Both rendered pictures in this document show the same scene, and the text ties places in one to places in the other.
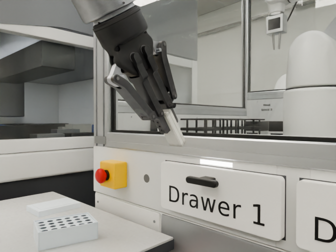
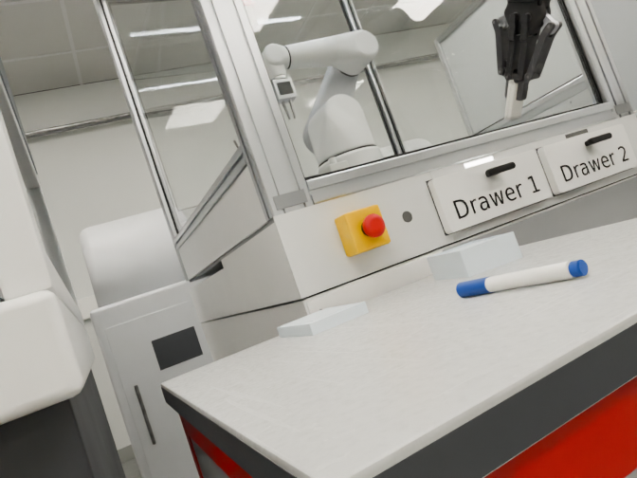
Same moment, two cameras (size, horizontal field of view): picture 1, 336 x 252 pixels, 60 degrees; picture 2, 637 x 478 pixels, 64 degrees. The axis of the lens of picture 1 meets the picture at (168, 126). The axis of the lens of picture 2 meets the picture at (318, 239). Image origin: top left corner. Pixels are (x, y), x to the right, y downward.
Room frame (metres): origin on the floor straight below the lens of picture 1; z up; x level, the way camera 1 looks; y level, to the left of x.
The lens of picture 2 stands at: (0.58, 1.01, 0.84)
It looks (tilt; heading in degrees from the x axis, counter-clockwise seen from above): 3 degrees up; 290
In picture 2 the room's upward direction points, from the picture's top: 19 degrees counter-clockwise
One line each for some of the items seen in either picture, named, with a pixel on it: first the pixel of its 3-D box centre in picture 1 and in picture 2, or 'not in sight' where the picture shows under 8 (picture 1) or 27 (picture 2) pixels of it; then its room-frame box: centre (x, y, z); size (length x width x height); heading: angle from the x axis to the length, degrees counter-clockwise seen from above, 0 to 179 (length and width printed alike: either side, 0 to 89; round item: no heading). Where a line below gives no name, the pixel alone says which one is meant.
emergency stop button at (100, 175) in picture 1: (102, 175); (372, 226); (0.79, 0.18, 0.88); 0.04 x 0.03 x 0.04; 46
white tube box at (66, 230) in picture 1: (65, 229); (471, 257); (0.65, 0.23, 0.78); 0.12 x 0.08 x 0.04; 121
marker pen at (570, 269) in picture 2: not in sight; (514, 280); (0.60, 0.51, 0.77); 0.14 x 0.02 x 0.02; 142
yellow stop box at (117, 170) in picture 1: (112, 174); (363, 229); (0.81, 0.16, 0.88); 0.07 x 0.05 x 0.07; 46
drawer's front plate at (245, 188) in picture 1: (213, 194); (492, 189); (0.60, -0.09, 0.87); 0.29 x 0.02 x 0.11; 46
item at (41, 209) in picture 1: (54, 206); (319, 320); (0.87, 0.34, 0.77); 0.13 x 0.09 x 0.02; 137
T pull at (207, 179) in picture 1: (205, 180); (496, 171); (0.58, -0.07, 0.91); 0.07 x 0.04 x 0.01; 46
